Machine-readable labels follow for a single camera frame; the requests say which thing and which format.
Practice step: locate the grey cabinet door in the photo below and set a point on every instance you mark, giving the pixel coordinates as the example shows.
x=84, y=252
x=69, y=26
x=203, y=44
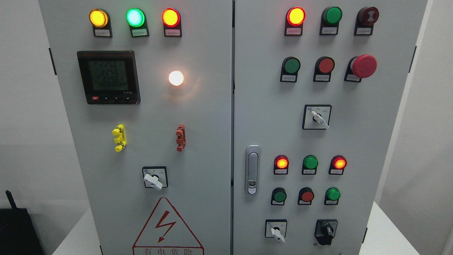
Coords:
x=199, y=177
x=269, y=113

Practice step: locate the red lit lamp right top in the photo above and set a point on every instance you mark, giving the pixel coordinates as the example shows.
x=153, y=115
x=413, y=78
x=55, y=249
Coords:
x=294, y=21

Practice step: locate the red push button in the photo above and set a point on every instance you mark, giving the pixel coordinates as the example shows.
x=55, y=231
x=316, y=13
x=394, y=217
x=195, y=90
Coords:
x=306, y=196
x=323, y=69

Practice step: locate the white selector switch left door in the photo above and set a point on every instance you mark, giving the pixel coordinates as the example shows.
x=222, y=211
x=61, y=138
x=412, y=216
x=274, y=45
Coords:
x=155, y=177

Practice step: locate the white selector switch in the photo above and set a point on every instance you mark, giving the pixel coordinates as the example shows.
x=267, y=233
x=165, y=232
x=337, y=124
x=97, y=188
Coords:
x=316, y=116
x=276, y=229

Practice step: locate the yellow terminal connector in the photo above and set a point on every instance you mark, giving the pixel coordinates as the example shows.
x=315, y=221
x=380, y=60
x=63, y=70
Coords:
x=119, y=134

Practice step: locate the black digital power meter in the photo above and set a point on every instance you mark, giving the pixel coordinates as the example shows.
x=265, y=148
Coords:
x=109, y=77

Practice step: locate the green push button upper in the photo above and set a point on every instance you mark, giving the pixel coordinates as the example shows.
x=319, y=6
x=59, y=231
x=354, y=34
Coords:
x=289, y=70

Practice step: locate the black device with antenna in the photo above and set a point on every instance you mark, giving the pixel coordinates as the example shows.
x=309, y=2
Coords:
x=17, y=233

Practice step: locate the white lit indicator lamp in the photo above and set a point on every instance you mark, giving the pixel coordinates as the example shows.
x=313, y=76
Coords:
x=176, y=78

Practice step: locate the red lamp middle right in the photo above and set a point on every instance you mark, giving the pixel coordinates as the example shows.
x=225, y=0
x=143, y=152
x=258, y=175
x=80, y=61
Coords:
x=337, y=165

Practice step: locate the grey left cabinet door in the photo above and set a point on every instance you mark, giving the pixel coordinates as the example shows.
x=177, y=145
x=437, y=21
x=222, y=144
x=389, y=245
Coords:
x=199, y=177

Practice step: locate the silver door handle lock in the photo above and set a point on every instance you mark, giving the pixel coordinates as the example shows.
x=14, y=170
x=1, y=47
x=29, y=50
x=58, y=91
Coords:
x=252, y=169

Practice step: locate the green lit indicator lamp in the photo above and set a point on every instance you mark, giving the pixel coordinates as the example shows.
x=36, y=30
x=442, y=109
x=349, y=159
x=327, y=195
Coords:
x=137, y=22

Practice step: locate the red lit lamp left door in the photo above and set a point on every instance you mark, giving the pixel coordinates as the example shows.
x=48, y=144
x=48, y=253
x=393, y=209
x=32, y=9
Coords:
x=172, y=23

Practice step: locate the red lit lamp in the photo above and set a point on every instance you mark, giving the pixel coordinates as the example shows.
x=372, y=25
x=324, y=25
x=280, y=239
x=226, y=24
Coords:
x=281, y=165
x=294, y=21

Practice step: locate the black knob selector switch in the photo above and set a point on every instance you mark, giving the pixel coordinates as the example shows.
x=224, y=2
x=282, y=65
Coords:
x=325, y=231

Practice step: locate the red black buzzer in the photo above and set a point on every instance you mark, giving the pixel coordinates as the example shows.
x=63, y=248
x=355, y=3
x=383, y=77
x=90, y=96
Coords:
x=365, y=20

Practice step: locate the red emergency stop button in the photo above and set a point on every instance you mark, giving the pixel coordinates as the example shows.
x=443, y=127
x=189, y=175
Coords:
x=360, y=67

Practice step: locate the white selector switch lower right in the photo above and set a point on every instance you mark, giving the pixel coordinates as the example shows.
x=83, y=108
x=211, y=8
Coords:
x=276, y=229

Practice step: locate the red push button lower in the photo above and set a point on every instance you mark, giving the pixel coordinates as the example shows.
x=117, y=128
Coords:
x=306, y=196

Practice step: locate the red terminal connector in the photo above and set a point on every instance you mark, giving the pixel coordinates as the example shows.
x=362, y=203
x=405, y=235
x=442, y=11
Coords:
x=181, y=137

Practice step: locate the green lamp middle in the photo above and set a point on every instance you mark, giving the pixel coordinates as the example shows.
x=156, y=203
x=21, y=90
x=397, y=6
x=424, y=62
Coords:
x=310, y=164

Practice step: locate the green push button lower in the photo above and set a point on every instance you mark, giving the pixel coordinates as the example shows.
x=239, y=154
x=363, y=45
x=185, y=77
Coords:
x=278, y=196

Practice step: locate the green lamp lower right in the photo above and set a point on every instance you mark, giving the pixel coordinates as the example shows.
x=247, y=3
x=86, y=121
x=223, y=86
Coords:
x=332, y=196

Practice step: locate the red lit lamp middle left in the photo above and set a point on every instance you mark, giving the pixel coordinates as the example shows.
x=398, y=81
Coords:
x=281, y=165

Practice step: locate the green lamp right top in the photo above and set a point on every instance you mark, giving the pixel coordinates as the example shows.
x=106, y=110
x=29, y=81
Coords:
x=330, y=20

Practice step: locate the yellow indicator lamp top left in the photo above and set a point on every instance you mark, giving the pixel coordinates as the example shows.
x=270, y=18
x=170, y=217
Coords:
x=101, y=24

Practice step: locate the white selector switch upper right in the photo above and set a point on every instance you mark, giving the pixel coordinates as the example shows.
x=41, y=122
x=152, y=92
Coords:
x=316, y=116

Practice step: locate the red push button upper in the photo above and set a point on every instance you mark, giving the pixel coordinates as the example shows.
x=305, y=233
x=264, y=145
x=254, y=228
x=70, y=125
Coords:
x=323, y=69

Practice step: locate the red electric warning sticker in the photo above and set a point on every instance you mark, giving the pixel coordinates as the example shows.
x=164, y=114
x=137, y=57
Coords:
x=166, y=233

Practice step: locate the grey right cabinet door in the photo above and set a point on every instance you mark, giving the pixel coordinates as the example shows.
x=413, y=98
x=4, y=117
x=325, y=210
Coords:
x=269, y=113

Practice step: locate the green push button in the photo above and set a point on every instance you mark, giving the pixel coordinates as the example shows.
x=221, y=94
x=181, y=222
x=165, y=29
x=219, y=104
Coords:
x=289, y=70
x=278, y=196

